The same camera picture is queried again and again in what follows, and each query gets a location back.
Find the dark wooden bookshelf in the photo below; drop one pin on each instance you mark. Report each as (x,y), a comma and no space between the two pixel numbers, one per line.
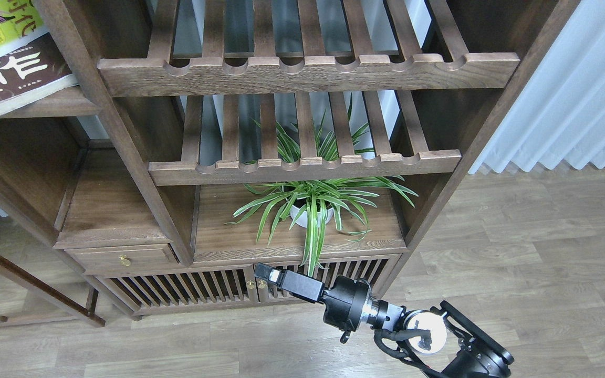
(181,103)

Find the dark red book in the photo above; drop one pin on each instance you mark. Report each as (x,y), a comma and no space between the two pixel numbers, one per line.
(31,73)

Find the brass drawer knob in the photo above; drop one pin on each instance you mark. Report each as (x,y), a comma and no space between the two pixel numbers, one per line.
(124,260)

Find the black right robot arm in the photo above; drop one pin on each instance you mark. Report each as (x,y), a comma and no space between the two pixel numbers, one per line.
(398,332)

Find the white plant pot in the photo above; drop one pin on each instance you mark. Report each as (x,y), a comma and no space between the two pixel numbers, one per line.
(299,215)

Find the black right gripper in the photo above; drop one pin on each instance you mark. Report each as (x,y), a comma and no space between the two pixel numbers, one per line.
(348,303)

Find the white curtain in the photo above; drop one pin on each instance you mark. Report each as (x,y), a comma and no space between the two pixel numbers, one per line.
(560,114)

